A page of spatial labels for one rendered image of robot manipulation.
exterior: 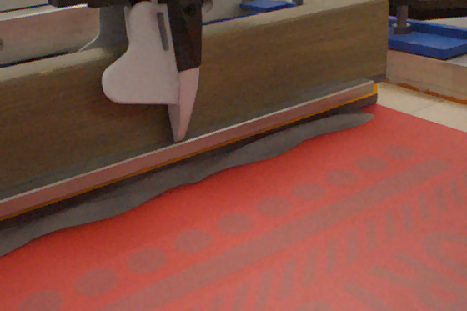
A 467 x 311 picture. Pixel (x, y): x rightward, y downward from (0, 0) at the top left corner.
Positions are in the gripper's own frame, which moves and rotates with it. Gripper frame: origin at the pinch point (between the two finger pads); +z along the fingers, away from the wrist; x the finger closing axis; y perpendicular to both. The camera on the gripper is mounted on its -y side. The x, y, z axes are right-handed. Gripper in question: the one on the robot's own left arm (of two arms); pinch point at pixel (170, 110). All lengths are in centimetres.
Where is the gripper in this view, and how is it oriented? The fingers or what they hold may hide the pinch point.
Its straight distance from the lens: 36.6
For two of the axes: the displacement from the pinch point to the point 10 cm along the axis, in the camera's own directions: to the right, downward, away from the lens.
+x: 5.3, 3.0, -7.9
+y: -8.4, 2.8, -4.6
